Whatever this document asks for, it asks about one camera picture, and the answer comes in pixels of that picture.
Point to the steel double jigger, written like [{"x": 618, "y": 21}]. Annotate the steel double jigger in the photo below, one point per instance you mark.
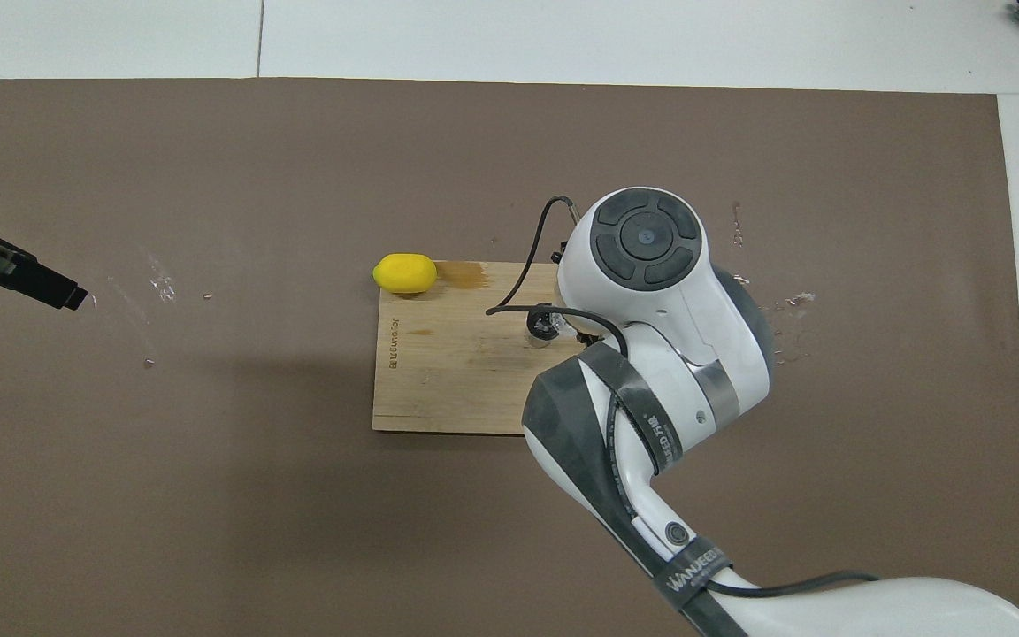
[{"x": 541, "y": 326}]

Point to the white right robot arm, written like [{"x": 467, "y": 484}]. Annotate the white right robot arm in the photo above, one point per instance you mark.
[{"x": 669, "y": 292}]

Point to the brown table mat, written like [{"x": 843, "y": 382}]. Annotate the brown table mat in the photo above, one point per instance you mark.
[{"x": 209, "y": 495}]

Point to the yellow lemon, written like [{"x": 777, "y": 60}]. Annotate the yellow lemon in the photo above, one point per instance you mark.
[{"x": 405, "y": 273}]

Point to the wooden cutting board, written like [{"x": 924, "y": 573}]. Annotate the wooden cutting board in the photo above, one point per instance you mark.
[{"x": 439, "y": 372}]

